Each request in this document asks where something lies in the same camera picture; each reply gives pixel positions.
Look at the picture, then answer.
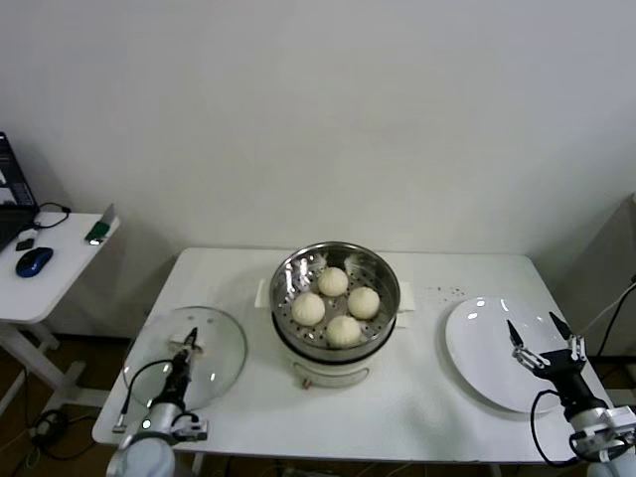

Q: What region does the green and silver tool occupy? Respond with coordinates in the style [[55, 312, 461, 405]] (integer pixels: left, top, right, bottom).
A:
[[84, 203, 118, 245]]

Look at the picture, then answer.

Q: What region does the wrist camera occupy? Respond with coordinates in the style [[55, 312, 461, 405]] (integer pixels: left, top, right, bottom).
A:
[[593, 404, 636, 461], [171, 415, 210, 441]]

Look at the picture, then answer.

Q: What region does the round glass pot lid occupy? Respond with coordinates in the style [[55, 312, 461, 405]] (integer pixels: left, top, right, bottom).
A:
[[122, 306, 248, 412]]

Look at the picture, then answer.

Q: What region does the white electric cooking pot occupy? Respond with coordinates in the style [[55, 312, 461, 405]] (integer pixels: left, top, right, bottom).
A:
[[253, 277, 416, 390]]

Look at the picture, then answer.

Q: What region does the white wall cable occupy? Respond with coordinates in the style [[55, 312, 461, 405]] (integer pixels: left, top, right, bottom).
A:
[[578, 290, 626, 335]]

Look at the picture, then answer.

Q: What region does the blue computer mouse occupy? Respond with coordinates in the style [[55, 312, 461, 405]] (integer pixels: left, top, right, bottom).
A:
[[14, 246, 55, 278]]

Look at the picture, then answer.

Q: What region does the small white desk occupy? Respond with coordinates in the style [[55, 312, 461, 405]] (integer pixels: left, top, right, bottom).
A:
[[0, 212, 122, 408]]

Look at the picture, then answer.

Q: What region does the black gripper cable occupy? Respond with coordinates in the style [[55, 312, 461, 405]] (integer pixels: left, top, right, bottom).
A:
[[112, 360, 175, 434], [529, 389, 578, 468]]

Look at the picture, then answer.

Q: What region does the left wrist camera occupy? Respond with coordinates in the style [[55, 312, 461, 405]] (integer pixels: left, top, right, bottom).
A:
[[171, 415, 210, 441]]

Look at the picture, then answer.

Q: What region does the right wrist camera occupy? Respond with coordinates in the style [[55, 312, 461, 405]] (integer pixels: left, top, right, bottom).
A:
[[593, 404, 636, 461]]

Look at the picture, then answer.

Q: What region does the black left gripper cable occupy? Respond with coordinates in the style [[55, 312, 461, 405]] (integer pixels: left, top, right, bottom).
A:
[[112, 360, 175, 434]]

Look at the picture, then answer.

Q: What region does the black wall cable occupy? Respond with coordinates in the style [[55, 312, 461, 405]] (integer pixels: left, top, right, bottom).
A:
[[594, 282, 636, 359]]

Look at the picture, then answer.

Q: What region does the white oval plate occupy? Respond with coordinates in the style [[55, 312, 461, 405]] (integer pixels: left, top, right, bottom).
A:
[[444, 296, 572, 414]]

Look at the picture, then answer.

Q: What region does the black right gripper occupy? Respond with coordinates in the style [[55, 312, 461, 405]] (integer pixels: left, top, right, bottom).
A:
[[505, 310, 603, 409]]

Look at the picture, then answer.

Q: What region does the black laptop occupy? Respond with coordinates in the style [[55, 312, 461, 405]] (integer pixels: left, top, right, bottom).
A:
[[0, 131, 41, 252]]

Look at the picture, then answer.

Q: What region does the white floor power adapter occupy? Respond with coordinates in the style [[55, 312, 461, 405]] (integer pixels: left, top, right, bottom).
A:
[[32, 411, 69, 438]]

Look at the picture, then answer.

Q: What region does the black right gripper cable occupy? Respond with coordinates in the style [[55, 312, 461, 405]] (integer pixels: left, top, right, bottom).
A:
[[529, 389, 578, 468]]

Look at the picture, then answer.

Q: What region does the perforated steel steamer basket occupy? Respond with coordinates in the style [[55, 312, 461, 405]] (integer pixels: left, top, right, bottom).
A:
[[270, 241, 401, 360]]

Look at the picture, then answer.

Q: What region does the black laptop cable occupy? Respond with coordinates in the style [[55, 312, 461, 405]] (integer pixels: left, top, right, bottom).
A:
[[33, 201, 73, 230]]

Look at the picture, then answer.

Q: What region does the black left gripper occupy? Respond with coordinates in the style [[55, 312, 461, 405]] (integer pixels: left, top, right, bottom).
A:
[[162, 326, 201, 404]]

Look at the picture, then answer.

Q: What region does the white steamed baozi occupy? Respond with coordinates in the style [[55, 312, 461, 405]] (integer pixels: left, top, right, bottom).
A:
[[317, 266, 350, 298], [346, 286, 383, 320], [291, 291, 327, 327], [325, 315, 363, 349]]

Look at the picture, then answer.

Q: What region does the grey partition panel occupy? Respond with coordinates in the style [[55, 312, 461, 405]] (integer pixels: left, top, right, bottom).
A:
[[578, 192, 636, 359]]

